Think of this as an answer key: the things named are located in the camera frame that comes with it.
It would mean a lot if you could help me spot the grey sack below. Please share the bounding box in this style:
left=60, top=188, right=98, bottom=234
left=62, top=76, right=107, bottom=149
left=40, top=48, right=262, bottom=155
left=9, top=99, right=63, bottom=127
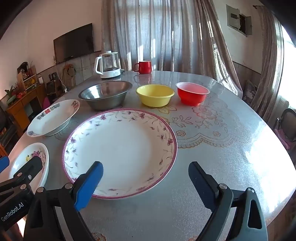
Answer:
left=243, top=80, right=258, bottom=100

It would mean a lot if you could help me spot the stainless steel bowl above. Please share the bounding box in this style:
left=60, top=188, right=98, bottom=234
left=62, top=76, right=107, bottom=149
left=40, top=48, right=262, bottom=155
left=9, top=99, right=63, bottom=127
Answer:
left=78, top=81, right=133, bottom=110

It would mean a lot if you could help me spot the black wall television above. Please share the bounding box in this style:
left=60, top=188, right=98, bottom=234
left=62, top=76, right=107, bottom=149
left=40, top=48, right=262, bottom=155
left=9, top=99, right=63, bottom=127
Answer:
left=53, top=23, right=94, bottom=65

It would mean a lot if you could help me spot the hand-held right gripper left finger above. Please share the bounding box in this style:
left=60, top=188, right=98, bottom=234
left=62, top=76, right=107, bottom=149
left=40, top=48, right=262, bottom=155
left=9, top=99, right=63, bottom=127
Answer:
left=23, top=161, right=104, bottom=241

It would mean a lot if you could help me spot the grey side curtain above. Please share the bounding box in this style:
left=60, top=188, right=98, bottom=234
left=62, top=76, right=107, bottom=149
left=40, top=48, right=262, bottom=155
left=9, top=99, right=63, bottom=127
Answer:
left=251, top=5, right=285, bottom=126

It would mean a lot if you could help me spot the wooden shelf with ornaments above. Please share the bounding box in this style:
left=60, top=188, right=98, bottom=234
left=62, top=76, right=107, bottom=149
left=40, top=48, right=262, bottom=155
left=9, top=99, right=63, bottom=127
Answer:
left=17, top=61, right=38, bottom=93

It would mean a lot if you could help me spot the wooden folding chair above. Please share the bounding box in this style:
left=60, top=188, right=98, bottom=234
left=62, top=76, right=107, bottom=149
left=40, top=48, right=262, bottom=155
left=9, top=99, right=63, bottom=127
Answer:
left=63, top=65, right=77, bottom=87

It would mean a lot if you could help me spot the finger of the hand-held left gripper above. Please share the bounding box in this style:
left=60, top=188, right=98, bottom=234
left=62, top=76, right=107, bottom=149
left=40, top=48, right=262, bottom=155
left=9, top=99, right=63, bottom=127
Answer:
left=0, top=156, right=10, bottom=173
left=13, top=156, right=43, bottom=184

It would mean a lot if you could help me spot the scalloped plate red print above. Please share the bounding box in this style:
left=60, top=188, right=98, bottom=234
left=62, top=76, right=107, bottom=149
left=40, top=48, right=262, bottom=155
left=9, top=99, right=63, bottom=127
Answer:
left=26, top=99, right=80, bottom=137

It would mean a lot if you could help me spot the large plate purple floral rim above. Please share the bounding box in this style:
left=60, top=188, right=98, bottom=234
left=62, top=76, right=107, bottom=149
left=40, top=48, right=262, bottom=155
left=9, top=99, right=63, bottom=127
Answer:
left=63, top=108, right=178, bottom=199

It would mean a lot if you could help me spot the orange wooden cabinet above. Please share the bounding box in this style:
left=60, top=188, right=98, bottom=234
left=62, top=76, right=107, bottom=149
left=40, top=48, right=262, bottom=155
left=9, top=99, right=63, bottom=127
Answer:
left=6, top=82, right=47, bottom=132

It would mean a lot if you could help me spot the white glass electric kettle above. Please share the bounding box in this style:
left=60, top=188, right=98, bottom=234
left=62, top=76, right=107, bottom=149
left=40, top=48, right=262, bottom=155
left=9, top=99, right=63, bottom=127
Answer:
left=94, top=51, right=122, bottom=79

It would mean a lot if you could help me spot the dark metal chair pink cushion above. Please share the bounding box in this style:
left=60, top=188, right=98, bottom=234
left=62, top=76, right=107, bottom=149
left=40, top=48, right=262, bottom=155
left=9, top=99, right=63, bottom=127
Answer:
left=274, top=108, right=296, bottom=151

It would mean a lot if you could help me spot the green potted plant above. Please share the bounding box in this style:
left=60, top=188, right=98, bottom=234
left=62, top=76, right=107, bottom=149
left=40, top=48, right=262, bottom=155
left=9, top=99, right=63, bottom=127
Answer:
left=5, top=86, right=18, bottom=100

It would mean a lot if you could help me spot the red plastic bowl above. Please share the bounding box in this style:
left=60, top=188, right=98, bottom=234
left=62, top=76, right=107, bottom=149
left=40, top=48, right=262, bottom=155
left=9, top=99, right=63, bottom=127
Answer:
left=175, top=82, right=210, bottom=106

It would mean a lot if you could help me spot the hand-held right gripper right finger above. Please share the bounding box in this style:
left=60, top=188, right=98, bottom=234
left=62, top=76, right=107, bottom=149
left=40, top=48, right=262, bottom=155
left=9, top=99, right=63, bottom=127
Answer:
left=188, top=161, right=269, bottom=241

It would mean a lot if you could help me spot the small black appliance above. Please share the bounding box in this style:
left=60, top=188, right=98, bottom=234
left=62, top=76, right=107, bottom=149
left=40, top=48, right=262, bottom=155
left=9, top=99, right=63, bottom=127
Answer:
left=46, top=80, right=62, bottom=95

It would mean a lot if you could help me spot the red mug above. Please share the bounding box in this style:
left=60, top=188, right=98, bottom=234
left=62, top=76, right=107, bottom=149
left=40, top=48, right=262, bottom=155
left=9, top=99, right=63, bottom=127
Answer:
left=133, top=60, right=152, bottom=74

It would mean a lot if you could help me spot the wall electrical panel box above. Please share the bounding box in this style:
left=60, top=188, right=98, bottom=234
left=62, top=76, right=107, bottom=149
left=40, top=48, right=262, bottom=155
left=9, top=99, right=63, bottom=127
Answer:
left=226, top=4, right=252, bottom=37

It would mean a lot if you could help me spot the grey sheer window curtain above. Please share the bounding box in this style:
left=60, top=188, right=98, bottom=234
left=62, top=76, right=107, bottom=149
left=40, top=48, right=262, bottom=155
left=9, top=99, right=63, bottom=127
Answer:
left=102, top=0, right=242, bottom=93

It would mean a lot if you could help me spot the small plate pink flower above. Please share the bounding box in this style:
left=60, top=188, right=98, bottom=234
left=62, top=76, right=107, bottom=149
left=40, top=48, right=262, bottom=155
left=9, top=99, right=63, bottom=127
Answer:
left=9, top=142, right=50, bottom=188

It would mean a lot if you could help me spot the yellow plastic bowl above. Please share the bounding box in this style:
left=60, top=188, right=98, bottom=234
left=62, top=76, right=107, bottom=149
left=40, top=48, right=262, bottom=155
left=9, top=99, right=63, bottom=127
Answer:
left=136, top=84, right=175, bottom=107

